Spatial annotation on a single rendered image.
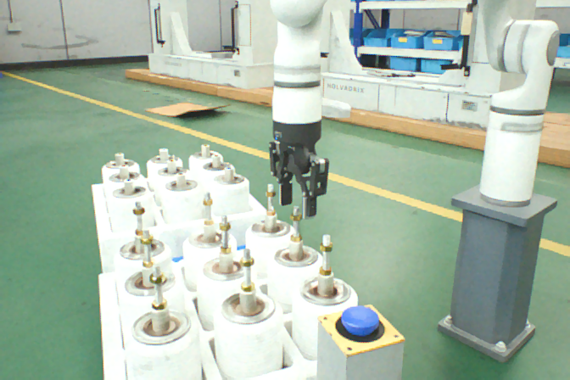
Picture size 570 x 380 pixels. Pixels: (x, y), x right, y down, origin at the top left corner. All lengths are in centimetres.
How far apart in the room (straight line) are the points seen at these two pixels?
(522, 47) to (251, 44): 312
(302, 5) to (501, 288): 65
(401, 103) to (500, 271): 198
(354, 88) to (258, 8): 120
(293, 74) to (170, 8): 445
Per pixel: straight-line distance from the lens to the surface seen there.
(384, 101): 297
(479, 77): 273
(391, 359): 57
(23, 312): 129
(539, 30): 94
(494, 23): 92
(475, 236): 102
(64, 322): 122
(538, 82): 95
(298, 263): 81
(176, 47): 506
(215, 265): 82
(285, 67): 71
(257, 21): 394
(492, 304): 106
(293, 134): 72
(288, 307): 83
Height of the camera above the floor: 64
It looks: 17 degrees down
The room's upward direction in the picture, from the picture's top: straight up
